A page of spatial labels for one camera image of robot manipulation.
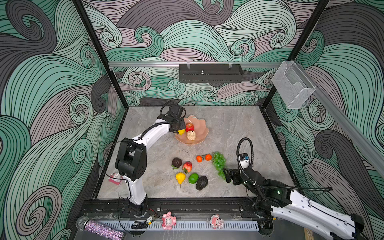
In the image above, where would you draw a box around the red fake apple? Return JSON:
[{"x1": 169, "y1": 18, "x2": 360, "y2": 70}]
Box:
[{"x1": 185, "y1": 123, "x2": 195, "y2": 132}]

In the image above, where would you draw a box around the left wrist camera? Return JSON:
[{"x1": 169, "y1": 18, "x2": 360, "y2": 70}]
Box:
[{"x1": 168, "y1": 104, "x2": 185, "y2": 118}]

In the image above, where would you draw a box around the black corner frame post right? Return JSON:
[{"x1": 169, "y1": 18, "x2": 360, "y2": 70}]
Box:
[{"x1": 262, "y1": 1, "x2": 329, "y2": 111}]

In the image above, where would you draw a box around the pink cat toy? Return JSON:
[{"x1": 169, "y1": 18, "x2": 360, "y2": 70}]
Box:
[{"x1": 162, "y1": 212, "x2": 177, "y2": 230}]

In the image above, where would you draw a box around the black wall tray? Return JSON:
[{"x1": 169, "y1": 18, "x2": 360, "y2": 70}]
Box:
[{"x1": 179, "y1": 64, "x2": 244, "y2": 85}]

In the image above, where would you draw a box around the white figurine on pink base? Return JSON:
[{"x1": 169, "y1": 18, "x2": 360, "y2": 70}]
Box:
[{"x1": 108, "y1": 173, "x2": 123, "y2": 185}]

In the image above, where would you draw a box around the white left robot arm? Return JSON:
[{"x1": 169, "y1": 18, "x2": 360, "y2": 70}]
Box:
[{"x1": 115, "y1": 115, "x2": 186, "y2": 217}]

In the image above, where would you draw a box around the aluminium rail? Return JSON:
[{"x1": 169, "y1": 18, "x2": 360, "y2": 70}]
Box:
[
  {"x1": 108, "y1": 61, "x2": 282, "y2": 68},
  {"x1": 296, "y1": 63, "x2": 384, "y2": 176}
]

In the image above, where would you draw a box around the aluminium rail right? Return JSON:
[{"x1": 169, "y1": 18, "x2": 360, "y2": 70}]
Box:
[{"x1": 296, "y1": 63, "x2": 384, "y2": 176}]

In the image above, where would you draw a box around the cream fake garlic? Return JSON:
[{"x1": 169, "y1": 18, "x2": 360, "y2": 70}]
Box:
[{"x1": 187, "y1": 131, "x2": 196, "y2": 141}]

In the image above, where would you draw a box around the green lime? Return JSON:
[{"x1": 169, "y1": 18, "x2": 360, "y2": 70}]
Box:
[{"x1": 189, "y1": 173, "x2": 200, "y2": 184}]

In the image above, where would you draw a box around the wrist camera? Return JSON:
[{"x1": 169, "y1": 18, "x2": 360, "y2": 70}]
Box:
[
  {"x1": 239, "y1": 153, "x2": 250, "y2": 169},
  {"x1": 168, "y1": 104, "x2": 185, "y2": 118}
]

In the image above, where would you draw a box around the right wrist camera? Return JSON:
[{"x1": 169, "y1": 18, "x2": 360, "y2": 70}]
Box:
[{"x1": 239, "y1": 153, "x2": 250, "y2": 169}]

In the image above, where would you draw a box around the pink scalloped fruit bowl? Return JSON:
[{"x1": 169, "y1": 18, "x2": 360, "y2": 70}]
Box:
[{"x1": 174, "y1": 115, "x2": 209, "y2": 145}]

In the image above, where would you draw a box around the dark brown mangosteen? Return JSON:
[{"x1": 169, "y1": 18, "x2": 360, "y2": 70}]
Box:
[{"x1": 172, "y1": 158, "x2": 183, "y2": 170}]

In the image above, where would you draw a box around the aluminium rail back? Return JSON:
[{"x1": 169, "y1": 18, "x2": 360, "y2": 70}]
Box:
[{"x1": 108, "y1": 61, "x2": 282, "y2": 68}]

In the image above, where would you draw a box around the glitter purple cylinder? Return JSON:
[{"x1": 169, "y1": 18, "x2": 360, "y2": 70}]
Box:
[{"x1": 76, "y1": 216, "x2": 125, "y2": 240}]

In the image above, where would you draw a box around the black corner frame post left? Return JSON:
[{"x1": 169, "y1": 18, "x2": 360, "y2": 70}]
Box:
[{"x1": 73, "y1": 0, "x2": 129, "y2": 112}]

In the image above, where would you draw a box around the black corner frame post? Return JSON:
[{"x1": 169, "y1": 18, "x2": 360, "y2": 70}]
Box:
[
  {"x1": 73, "y1": 0, "x2": 129, "y2": 112},
  {"x1": 262, "y1": 1, "x2": 329, "y2": 111}
]

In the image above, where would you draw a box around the orange tomato right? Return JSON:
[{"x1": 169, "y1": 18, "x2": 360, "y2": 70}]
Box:
[{"x1": 205, "y1": 154, "x2": 212, "y2": 161}]

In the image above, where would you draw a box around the clear acrylic wall box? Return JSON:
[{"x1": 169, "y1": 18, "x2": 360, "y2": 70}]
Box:
[{"x1": 272, "y1": 61, "x2": 316, "y2": 110}]

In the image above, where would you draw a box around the yellow lemon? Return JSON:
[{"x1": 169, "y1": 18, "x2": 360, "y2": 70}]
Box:
[{"x1": 178, "y1": 129, "x2": 186, "y2": 135}]

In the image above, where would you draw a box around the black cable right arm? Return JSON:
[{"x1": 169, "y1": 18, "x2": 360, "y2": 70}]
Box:
[{"x1": 236, "y1": 137, "x2": 334, "y2": 193}]

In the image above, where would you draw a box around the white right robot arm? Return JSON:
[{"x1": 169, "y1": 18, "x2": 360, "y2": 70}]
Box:
[{"x1": 223, "y1": 168, "x2": 368, "y2": 240}]

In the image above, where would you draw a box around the green grape bunch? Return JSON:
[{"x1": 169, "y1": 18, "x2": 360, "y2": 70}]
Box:
[{"x1": 212, "y1": 152, "x2": 226, "y2": 180}]

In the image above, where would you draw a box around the yellow pear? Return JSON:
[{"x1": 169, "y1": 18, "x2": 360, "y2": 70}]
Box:
[{"x1": 176, "y1": 172, "x2": 186, "y2": 187}]

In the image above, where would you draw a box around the dark avocado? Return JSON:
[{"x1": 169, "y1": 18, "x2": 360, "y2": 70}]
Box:
[{"x1": 196, "y1": 176, "x2": 208, "y2": 191}]

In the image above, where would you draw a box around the white slotted cable duct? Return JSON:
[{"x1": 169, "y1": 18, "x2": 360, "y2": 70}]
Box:
[{"x1": 97, "y1": 220, "x2": 259, "y2": 232}]

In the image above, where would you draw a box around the pink haired doll toy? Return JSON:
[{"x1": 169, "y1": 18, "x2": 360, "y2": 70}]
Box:
[{"x1": 210, "y1": 215, "x2": 224, "y2": 230}]

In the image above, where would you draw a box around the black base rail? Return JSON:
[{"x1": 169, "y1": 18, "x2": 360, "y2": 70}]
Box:
[{"x1": 79, "y1": 197, "x2": 263, "y2": 220}]

